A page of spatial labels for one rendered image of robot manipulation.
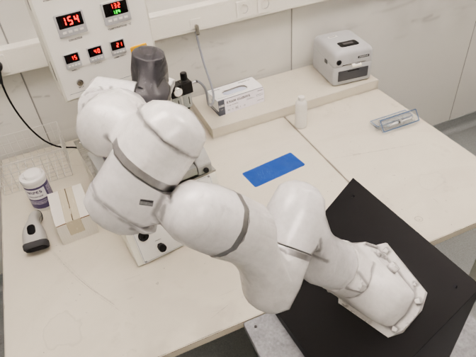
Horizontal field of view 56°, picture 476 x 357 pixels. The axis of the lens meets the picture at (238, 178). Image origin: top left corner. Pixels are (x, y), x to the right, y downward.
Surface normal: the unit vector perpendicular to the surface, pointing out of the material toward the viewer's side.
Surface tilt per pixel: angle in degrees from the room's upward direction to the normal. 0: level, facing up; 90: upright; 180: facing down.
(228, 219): 66
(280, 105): 0
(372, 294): 55
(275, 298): 73
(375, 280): 39
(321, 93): 0
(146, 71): 46
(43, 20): 90
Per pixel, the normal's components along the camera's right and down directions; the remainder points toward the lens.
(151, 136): -0.19, -0.11
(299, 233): 0.14, -0.06
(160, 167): 0.28, 0.37
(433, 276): -0.65, -0.32
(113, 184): -0.29, 0.07
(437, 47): 0.40, 0.57
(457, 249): -0.07, -0.76
